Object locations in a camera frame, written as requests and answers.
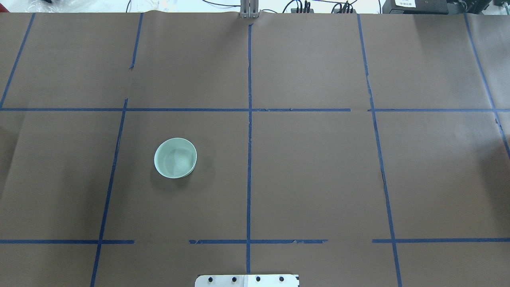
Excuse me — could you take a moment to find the light green bowl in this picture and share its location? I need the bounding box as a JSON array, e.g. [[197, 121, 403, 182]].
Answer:
[[154, 138, 197, 179]]

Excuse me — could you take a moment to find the black computer box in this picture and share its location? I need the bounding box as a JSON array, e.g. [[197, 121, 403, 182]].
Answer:
[[381, 0, 449, 15]]

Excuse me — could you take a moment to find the black usb hub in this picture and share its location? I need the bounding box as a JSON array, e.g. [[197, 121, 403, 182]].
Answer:
[[331, 6, 356, 14], [291, 6, 314, 14]]

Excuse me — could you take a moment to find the aluminium frame post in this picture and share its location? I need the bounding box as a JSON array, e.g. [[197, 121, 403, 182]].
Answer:
[[240, 0, 260, 19]]

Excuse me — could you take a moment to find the white pedestal base plate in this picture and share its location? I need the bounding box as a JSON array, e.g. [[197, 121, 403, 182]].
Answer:
[[194, 274, 300, 287]]

